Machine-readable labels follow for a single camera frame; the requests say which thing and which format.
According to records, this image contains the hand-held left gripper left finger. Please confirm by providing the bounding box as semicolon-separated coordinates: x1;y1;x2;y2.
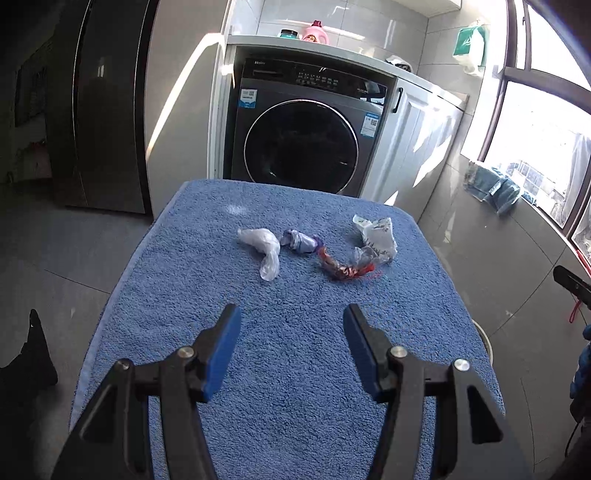
51;303;242;480

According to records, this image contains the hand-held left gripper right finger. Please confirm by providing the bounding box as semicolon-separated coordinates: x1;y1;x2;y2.
343;303;532;480

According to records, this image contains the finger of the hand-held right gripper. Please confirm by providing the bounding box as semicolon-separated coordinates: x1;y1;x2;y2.
553;265;591;311

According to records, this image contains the clear red printed wrapper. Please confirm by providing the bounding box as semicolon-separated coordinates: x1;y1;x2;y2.
318;244;386;281

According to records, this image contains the white round trash bin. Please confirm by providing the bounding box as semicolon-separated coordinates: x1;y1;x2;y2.
471;318;495;365

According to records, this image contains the white plastic bag wad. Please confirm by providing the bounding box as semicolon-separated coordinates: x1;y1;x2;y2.
237;227;281;281

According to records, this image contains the white wrapper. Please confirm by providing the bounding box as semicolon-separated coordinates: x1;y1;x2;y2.
352;215;399;265

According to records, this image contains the purple wrapper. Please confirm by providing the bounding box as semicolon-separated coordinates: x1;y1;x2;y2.
280;228;324;256

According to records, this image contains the person's right forearm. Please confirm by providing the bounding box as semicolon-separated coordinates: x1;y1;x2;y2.
570;323;591;400

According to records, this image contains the blue towel-covered table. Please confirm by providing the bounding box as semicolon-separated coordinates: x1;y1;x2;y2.
69;179;506;480

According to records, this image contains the blue hanging towel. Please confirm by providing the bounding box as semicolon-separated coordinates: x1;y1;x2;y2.
464;161;522;215

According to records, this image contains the dark cloth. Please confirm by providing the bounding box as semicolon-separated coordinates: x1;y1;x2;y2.
0;309;58;402

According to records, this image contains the white base cabinet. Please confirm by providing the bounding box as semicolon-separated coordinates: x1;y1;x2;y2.
369;76;465;222

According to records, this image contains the grey front-load washing machine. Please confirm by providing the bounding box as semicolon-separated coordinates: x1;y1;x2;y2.
230;44;398;197

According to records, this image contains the dark grey refrigerator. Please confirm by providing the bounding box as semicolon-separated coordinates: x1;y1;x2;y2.
44;0;155;215

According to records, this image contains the green and white bag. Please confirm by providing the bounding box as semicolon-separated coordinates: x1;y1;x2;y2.
454;21;489;77

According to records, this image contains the white countertop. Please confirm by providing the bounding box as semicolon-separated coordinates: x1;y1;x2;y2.
226;34;469;109

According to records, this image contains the pink detergent bottle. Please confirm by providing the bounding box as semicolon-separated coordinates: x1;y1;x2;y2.
302;20;329;44

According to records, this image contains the brown window frame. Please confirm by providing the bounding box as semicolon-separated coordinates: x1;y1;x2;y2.
475;0;591;259

